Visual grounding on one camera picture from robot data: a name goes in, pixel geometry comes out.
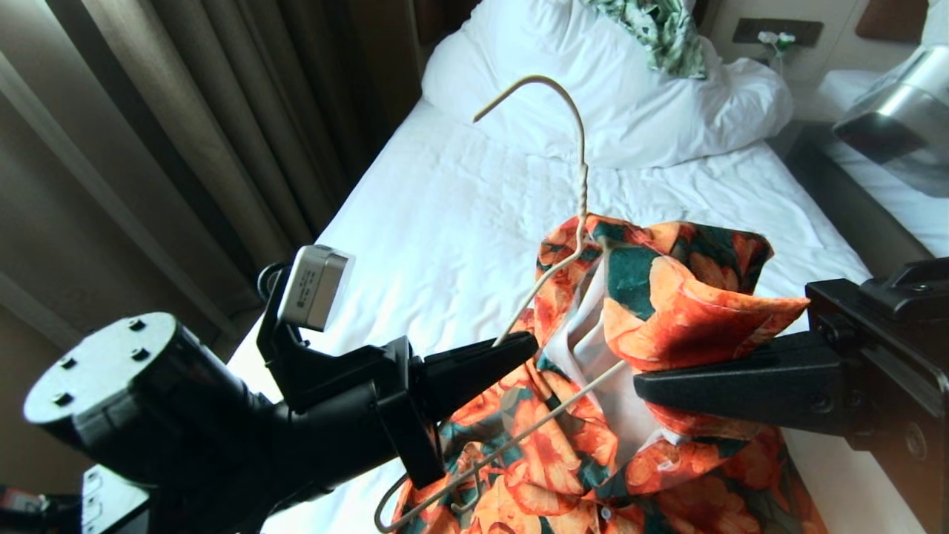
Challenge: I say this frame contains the green leaf-print cloth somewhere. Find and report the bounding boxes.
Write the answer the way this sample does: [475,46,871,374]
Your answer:
[586,0,707,80]

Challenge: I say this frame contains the orange floral short-sleeve shirt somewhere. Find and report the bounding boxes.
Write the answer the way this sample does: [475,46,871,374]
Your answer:
[389,214,827,534]

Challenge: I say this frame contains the brown curtain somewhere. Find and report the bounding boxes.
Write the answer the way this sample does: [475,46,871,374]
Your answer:
[0,0,423,357]

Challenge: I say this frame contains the brown padded headboard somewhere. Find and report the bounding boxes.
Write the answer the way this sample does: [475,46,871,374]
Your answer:
[854,0,927,43]

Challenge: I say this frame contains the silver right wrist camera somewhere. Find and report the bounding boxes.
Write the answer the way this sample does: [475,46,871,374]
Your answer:
[834,44,949,197]

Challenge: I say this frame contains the large white pillow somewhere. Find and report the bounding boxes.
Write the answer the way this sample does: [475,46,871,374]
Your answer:
[423,0,793,170]

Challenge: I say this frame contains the cream wire clothes hanger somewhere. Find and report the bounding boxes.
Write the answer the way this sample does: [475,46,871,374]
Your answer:
[374,74,631,533]

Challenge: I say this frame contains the dark wall switch panel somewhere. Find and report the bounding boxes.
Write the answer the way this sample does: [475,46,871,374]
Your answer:
[733,19,824,47]

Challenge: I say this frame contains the white neighbouring bed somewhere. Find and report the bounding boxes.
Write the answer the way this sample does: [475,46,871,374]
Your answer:
[816,70,949,257]

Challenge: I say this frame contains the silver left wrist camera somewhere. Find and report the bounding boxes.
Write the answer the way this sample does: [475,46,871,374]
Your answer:
[278,245,355,332]

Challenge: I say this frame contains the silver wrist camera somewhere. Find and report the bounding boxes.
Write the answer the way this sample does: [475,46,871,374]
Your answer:
[278,245,355,332]
[834,44,949,197]

